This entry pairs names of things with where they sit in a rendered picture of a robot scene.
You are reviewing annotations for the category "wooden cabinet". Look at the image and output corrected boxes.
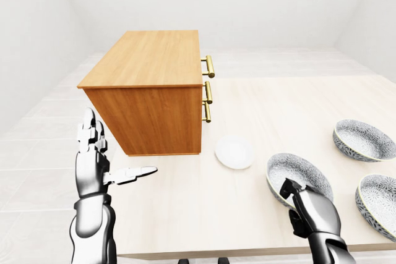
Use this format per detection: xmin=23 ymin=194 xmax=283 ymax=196
xmin=77 ymin=30 xmax=204 ymax=157

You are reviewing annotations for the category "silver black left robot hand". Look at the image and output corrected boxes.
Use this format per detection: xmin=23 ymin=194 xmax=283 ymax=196
xmin=75 ymin=107 xmax=158 ymax=198

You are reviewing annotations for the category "brass drawer handle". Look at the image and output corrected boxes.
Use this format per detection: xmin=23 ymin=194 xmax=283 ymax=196
xmin=202 ymin=101 xmax=213 ymax=123
xmin=200 ymin=54 xmax=216 ymax=79
xmin=202 ymin=80 xmax=213 ymax=105

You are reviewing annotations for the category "white plate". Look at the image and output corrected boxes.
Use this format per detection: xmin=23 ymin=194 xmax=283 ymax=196
xmin=215 ymin=135 xmax=256 ymax=171

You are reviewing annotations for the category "patterned black white bowl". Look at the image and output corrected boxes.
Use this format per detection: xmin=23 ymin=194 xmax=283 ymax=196
xmin=265 ymin=152 xmax=334 ymax=210
xmin=355 ymin=174 xmax=396 ymax=243
xmin=332 ymin=118 xmax=396 ymax=163

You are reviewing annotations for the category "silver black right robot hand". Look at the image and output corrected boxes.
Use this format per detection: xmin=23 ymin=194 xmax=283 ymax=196
xmin=278 ymin=177 xmax=342 ymax=240

